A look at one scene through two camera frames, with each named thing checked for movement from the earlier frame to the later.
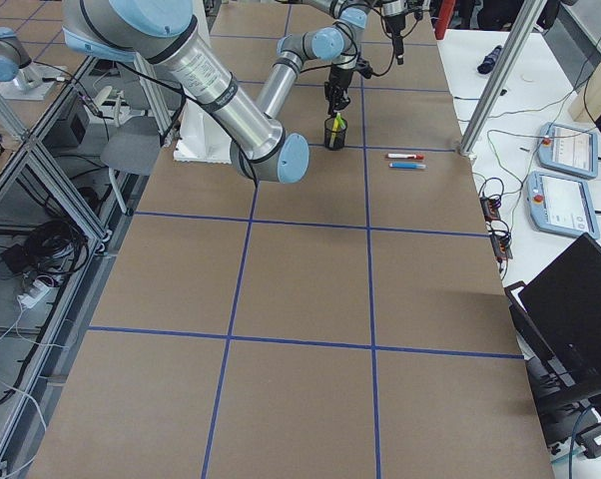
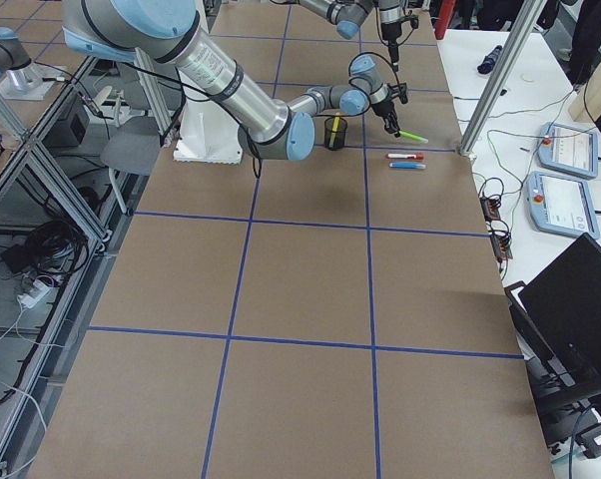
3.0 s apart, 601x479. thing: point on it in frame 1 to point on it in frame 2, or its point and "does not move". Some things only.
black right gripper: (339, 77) to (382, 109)
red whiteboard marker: (406, 156) does not move
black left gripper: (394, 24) to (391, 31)
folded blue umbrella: (489, 61) does not move
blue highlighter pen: (406, 165) does not move
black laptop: (568, 320) does not move
